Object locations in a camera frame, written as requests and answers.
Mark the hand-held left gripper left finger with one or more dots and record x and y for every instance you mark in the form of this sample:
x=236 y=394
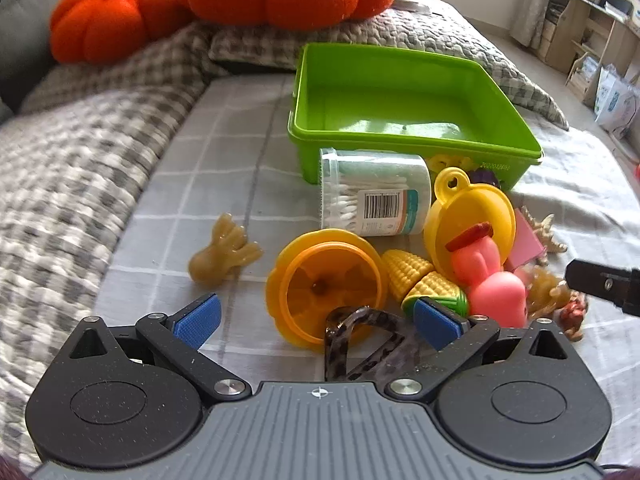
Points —
x=197 y=317

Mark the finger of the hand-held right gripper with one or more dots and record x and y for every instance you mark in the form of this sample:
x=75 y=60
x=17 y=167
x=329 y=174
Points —
x=600 y=280

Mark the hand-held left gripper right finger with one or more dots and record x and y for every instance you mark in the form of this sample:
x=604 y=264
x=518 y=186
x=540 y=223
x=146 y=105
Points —
x=435 y=322

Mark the toy corn piece green end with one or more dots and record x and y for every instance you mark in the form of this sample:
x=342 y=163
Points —
x=435 y=290

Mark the brown figure toy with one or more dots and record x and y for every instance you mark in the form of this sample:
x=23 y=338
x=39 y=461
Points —
x=572 y=312

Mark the amber translucent rubber toy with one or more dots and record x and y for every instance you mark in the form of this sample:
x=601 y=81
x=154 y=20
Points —
x=545 y=290

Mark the tan rubber hand toy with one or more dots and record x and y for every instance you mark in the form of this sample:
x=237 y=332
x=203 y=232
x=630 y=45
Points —
x=220 y=260

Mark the yellow toy corn piece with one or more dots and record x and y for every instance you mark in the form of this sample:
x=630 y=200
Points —
x=405 y=265

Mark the pink rubber pig toy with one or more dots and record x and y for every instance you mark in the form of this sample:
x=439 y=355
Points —
x=500 y=295

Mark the pink box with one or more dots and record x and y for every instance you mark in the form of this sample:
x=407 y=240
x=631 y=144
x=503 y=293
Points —
x=525 y=245

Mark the leopard print hair clip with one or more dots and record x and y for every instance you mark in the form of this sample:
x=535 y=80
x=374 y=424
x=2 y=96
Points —
x=332 y=355

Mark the yellow toy lid with loop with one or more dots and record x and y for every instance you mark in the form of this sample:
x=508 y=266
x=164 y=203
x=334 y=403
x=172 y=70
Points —
x=480 y=205

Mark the orange toy juicer cup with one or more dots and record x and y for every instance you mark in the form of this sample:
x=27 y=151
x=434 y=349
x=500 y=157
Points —
x=310 y=260

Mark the clear cotton swab container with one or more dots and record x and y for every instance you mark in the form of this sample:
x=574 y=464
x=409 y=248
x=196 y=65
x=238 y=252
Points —
x=370 y=180

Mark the green plastic bin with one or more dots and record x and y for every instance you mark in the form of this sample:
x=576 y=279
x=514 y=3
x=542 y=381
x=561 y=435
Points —
x=400 y=85

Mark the beige starfish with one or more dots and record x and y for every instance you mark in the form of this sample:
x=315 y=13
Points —
x=547 y=240

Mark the grey grid bed sheet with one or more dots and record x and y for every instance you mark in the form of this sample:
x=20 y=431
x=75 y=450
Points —
x=200 y=185

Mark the purple toy grapes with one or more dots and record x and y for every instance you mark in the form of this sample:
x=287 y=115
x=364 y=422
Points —
x=482 y=176

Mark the white paper bag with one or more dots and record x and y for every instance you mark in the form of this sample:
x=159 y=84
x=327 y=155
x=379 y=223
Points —
x=612 y=97

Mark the grey checked blanket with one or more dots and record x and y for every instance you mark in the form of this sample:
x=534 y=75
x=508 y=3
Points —
x=75 y=150

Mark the wooden shelf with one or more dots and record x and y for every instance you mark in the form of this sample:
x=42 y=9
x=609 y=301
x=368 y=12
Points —
x=595 y=15

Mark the white curtain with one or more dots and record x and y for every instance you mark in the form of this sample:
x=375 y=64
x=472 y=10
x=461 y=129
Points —
x=537 y=0

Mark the grey checked pillow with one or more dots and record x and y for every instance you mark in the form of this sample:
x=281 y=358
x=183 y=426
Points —
x=450 y=35

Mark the small orange pumpkin cushion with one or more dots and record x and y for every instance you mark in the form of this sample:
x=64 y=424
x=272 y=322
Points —
x=115 y=20

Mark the dark grey sofa cushion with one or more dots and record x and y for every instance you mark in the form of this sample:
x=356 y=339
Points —
x=25 y=10

